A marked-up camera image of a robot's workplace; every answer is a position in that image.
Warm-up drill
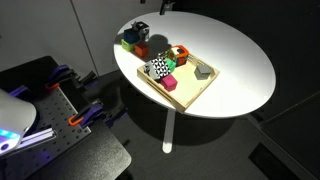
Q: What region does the purple orange clamp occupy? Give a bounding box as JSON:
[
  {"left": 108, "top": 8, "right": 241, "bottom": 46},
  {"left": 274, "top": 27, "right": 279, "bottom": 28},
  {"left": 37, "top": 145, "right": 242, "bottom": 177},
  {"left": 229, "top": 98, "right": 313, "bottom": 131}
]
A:
[{"left": 45, "top": 65, "right": 76, "bottom": 90}]

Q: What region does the orange handled clamp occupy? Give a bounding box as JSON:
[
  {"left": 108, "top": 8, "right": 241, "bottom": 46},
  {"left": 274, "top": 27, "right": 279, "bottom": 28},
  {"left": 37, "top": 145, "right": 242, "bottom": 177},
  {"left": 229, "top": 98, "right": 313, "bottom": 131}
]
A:
[{"left": 68, "top": 103, "right": 103, "bottom": 128}]

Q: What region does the orange plush number cube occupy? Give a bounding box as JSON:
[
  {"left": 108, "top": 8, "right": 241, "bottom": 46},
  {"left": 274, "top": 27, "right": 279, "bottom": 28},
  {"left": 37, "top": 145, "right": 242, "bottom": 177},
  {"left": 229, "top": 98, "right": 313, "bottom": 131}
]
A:
[{"left": 168, "top": 45, "right": 189, "bottom": 66}]

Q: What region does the wooden tray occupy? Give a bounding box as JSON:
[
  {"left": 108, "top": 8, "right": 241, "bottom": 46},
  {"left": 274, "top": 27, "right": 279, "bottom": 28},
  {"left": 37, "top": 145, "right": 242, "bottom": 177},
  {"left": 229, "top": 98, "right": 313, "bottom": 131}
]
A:
[{"left": 137, "top": 54, "right": 220, "bottom": 113}]

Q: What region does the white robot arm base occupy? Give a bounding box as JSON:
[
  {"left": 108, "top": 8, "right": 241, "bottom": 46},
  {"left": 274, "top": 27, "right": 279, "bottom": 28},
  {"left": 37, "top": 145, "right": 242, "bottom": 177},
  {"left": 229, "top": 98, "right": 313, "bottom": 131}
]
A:
[{"left": 0, "top": 89, "right": 37, "bottom": 156}]

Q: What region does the blue foam cube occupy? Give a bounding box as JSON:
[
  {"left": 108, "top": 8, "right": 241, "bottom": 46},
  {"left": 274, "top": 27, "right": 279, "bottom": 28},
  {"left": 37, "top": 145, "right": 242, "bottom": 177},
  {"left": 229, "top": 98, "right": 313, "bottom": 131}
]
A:
[{"left": 124, "top": 28, "right": 139, "bottom": 44}]

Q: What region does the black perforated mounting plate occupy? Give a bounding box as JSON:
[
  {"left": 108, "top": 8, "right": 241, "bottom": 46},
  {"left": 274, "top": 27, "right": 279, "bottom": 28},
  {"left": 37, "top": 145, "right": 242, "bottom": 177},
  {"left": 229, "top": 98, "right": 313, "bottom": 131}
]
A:
[{"left": 0, "top": 88, "right": 91, "bottom": 180}]

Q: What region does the magenta foam cube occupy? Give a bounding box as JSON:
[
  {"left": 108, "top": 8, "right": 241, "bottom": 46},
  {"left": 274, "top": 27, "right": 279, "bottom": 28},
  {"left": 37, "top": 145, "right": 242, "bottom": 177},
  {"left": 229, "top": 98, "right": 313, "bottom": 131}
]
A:
[{"left": 160, "top": 75, "right": 178, "bottom": 92}]

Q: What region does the grey foam cube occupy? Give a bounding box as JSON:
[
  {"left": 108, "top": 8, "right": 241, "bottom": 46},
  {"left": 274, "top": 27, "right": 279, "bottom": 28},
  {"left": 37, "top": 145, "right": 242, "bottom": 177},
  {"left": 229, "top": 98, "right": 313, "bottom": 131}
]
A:
[{"left": 194, "top": 64, "right": 212, "bottom": 80}]

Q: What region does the orange foam cube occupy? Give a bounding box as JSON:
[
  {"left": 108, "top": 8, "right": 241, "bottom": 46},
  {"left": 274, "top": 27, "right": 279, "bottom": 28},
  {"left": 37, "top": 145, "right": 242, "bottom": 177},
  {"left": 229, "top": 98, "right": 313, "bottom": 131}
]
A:
[{"left": 134, "top": 42, "right": 148, "bottom": 57}]

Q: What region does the white table leg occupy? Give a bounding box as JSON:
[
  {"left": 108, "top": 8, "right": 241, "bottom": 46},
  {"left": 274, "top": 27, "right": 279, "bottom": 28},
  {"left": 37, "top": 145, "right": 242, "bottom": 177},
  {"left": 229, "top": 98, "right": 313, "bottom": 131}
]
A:
[{"left": 162, "top": 109, "right": 175, "bottom": 154}]

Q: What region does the lime green foam cube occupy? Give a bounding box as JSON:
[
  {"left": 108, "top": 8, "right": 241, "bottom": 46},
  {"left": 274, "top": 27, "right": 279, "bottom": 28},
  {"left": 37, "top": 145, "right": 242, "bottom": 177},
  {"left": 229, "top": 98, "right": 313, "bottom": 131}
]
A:
[{"left": 121, "top": 39, "right": 135, "bottom": 52}]

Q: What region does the black white patterned plush cube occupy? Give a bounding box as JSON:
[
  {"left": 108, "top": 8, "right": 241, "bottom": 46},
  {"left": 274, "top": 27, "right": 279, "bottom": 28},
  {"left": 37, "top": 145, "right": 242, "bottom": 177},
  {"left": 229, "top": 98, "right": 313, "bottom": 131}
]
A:
[{"left": 143, "top": 58, "right": 170, "bottom": 80}]

